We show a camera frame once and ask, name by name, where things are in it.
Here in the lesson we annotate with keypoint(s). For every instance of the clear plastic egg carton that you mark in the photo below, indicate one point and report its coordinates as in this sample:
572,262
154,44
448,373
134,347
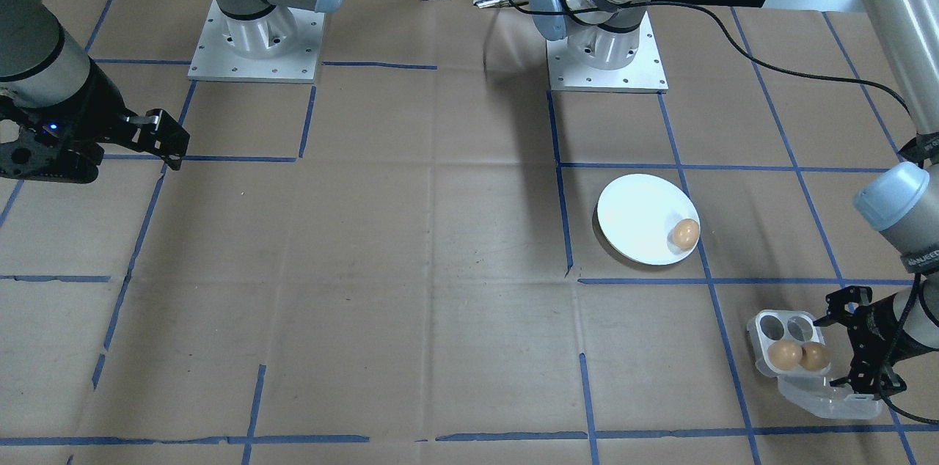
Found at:
796,337

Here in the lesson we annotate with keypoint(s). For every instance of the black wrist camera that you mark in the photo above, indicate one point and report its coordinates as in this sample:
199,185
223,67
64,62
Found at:
51,164

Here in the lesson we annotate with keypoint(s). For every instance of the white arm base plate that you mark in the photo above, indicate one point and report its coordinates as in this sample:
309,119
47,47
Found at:
213,72
645,80

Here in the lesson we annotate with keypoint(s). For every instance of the white round plate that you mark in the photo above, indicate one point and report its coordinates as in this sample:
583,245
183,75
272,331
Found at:
638,215

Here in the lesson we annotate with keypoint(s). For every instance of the brown egg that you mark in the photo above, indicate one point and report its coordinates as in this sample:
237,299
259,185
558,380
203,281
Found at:
816,357
785,355
686,233

